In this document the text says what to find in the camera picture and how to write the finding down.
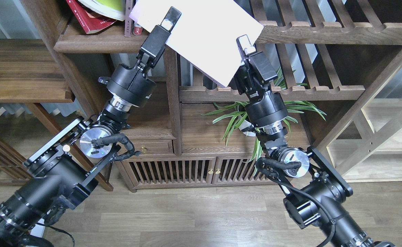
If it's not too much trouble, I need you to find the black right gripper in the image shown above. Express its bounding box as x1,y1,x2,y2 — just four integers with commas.
235,34,287,128

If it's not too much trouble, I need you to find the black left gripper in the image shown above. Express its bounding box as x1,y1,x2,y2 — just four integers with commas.
107,7,182,108

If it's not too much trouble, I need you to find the white thick book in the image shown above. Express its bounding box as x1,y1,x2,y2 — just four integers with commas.
129,0,263,87

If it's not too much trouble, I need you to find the yellow-green cover book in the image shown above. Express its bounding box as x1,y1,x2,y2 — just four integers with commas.
79,0,126,21

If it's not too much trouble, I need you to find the red cover book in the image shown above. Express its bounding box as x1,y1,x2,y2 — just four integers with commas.
66,0,117,34

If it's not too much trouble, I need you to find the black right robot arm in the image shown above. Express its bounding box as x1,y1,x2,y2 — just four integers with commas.
234,35,394,247

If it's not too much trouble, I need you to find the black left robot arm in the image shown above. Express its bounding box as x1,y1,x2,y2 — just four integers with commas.
0,7,181,247

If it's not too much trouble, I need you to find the light wooden shelf unit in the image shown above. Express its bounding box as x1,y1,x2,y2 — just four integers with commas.
318,51,402,182

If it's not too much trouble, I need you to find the red white upright book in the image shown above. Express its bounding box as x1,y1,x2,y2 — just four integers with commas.
132,22,143,36

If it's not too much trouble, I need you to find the dark wooden bookshelf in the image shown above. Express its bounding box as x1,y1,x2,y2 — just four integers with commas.
19,0,402,193

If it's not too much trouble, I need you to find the green spider plant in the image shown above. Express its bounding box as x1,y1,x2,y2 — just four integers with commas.
200,67,327,162

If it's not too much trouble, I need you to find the white plant pot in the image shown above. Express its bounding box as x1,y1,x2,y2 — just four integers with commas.
239,119,256,137

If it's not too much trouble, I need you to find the slatted wooden rack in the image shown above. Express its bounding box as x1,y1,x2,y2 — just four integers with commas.
0,140,32,186

